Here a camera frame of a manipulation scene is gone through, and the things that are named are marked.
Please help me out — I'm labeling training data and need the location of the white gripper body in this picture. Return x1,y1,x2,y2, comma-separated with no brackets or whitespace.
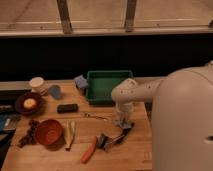
116,102,133,123

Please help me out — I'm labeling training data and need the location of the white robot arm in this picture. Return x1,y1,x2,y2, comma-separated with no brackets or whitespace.
111,78,162,123

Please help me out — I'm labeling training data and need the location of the green plastic tray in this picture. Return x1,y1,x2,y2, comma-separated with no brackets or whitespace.
86,70,133,105

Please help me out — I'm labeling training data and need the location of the metal spoon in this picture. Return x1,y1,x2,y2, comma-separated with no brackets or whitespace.
84,113,108,121

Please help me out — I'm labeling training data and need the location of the blue sponge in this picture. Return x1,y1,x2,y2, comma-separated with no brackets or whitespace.
74,75,88,90

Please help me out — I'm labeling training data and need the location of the orange carrot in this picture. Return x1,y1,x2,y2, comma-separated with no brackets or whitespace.
80,137,98,163

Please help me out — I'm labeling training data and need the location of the pale corn cob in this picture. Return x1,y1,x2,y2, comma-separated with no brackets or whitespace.
64,121,76,151

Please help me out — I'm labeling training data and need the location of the black rectangular case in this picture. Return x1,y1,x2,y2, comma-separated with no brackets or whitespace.
57,104,78,113

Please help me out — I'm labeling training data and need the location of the blue cup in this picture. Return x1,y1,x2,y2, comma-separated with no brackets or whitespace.
48,85,62,100

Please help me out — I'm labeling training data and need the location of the orange bowl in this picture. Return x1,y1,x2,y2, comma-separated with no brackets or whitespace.
34,119,63,146

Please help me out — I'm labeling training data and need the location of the dark brown plate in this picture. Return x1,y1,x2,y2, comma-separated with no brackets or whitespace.
14,91,45,116

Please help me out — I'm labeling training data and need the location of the white mug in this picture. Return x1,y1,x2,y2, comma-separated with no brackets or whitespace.
29,77,47,95

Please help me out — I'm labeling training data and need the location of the round yellow fruit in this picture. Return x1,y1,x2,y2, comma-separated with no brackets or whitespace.
23,98,37,109

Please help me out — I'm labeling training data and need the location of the bunch of dark grapes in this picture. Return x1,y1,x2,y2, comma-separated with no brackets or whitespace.
18,120,40,148

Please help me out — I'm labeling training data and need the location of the blue box at left edge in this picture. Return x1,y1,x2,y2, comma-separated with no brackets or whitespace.
0,115,20,132

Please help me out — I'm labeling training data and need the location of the black handled brush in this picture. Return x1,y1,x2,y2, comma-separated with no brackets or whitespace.
96,123,134,150

